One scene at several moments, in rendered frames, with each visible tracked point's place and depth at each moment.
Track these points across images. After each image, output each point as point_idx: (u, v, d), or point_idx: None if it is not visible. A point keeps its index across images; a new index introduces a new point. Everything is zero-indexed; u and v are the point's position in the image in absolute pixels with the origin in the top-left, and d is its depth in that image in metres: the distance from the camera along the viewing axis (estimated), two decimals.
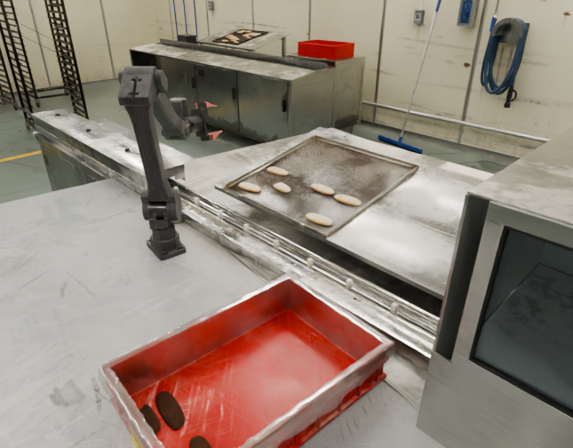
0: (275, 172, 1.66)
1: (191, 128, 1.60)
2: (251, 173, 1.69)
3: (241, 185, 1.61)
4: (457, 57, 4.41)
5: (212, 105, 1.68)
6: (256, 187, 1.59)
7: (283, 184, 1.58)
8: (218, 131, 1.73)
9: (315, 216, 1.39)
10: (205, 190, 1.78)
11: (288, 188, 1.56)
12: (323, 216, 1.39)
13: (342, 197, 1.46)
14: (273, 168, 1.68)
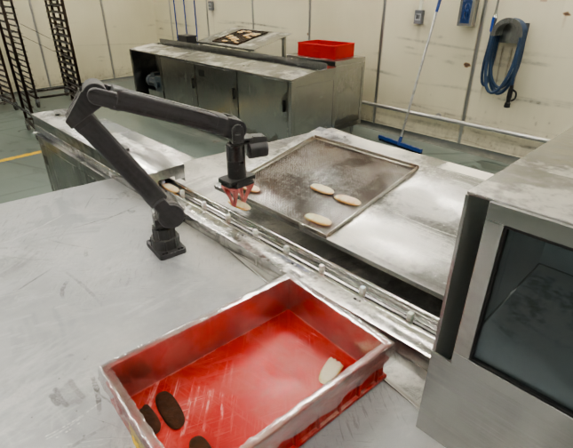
0: (236, 204, 1.41)
1: None
2: (251, 173, 1.69)
3: None
4: (457, 57, 4.41)
5: (231, 201, 1.40)
6: (255, 187, 1.59)
7: (337, 369, 0.94)
8: (243, 201, 1.43)
9: (314, 216, 1.39)
10: (205, 190, 1.78)
11: (328, 378, 0.92)
12: (322, 216, 1.39)
13: (342, 197, 1.46)
14: None
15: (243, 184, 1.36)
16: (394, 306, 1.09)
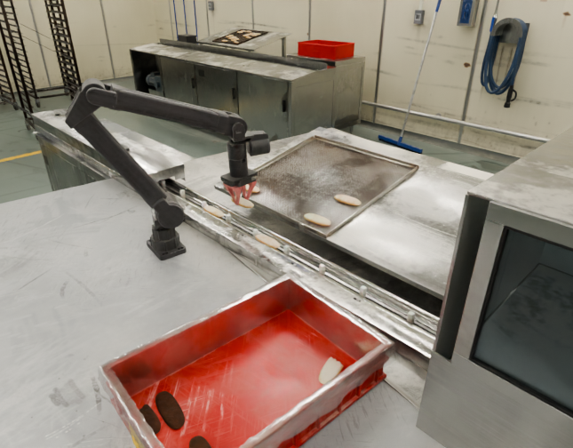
0: (265, 242, 1.35)
1: None
2: None
3: None
4: (457, 57, 4.41)
5: (234, 199, 1.40)
6: (255, 187, 1.59)
7: (337, 369, 0.94)
8: (246, 198, 1.43)
9: (314, 216, 1.39)
10: (205, 190, 1.78)
11: (328, 378, 0.92)
12: (322, 216, 1.39)
13: (342, 197, 1.46)
14: (263, 236, 1.37)
15: (246, 182, 1.36)
16: (394, 306, 1.09)
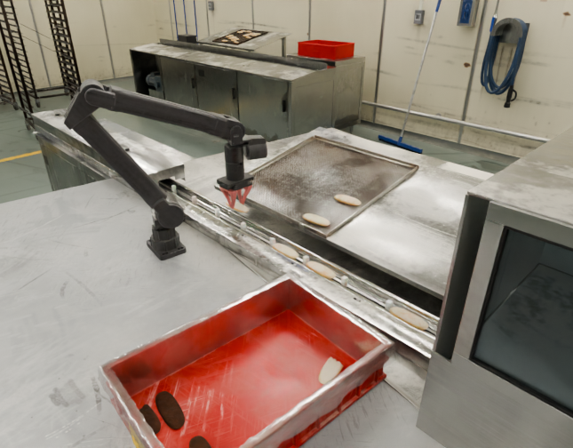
0: (408, 320, 1.04)
1: None
2: (251, 173, 1.69)
3: (228, 203, 1.43)
4: (457, 57, 4.41)
5: (229, 203, 1.40)
6: (243, 206, 1.40)
7: (337, 369, 0.94)
8: (242, 203, 1.43)
9: (313, 217, 1.39)
10: (205, 190, 1.78)
11: (328, 378, 0.92)
12: (321, 216, 1.39)
13: (342, 197, 1.46)
14: (401, 311, 1.06)
15: (242, 186, 1.36)
16: (394, 306, 1.09)
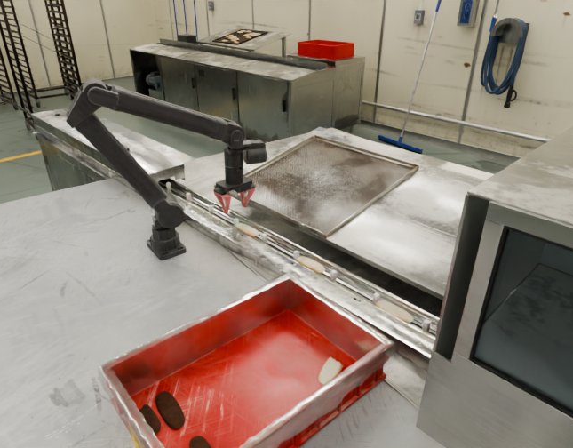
0: None
1: None
2: (251, 173, 1.69)
3: (381, 306, 1.08)
4: (457, 57, 4.41)
5: (223, 208, 1.39)
6: (406, 313, 1.05)
7: (337, 369, 0.94)
8: (244, 204, 1.44)
9: (244, 227, 1.43)
10: (205, 190, 1.78)
11: (328, 378, 0.92)
12: (251, 228, 1.43)
13: (305, 260, 1.25)
14: None
15: (245, 188, 1.38)
16: (394, 306, 1.09)
